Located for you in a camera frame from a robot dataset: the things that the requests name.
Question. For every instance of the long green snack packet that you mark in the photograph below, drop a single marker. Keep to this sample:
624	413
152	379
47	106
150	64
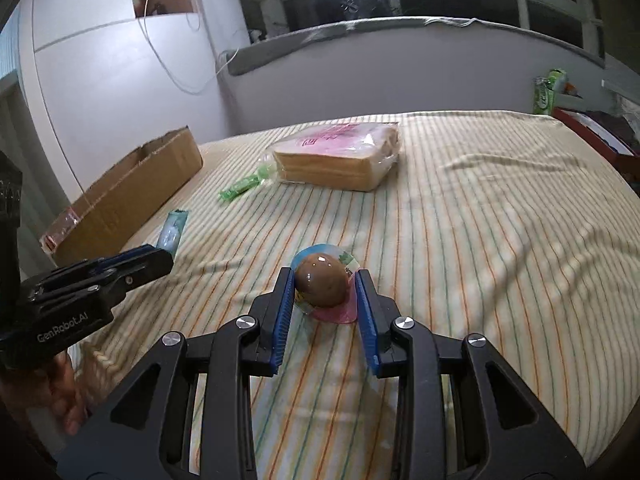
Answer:
240	187

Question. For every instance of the brown cardboard box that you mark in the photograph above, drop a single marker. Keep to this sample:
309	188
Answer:
140	195

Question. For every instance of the white power strip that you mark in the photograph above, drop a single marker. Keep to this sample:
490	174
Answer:
257	36

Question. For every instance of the light blue snack packet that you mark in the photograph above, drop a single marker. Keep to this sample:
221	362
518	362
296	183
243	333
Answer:
172	227

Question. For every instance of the person's left hand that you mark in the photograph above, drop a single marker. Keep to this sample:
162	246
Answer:
55	390

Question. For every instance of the white wardrobe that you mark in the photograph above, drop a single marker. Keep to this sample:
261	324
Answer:
110	85

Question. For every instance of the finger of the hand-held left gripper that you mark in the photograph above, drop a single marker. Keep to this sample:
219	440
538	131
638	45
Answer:
85	266
150	267

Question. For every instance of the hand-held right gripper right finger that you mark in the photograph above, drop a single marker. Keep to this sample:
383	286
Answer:
366	320

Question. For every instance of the red storage box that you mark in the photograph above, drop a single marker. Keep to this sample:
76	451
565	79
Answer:
580	127

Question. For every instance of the white ribbed panel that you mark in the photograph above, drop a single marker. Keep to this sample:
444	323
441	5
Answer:
620	86

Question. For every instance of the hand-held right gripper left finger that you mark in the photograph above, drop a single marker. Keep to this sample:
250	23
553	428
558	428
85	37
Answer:
280	320

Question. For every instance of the bag of sliced bread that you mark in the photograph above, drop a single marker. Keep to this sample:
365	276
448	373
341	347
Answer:
340	160

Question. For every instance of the packaged brown egg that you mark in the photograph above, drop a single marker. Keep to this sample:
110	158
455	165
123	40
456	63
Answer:
320	280

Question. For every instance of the green snack bag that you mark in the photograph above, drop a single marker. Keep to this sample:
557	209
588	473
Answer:
545	95

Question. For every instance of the dark clothes pile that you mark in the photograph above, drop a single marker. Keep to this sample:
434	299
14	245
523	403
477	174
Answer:
615	127

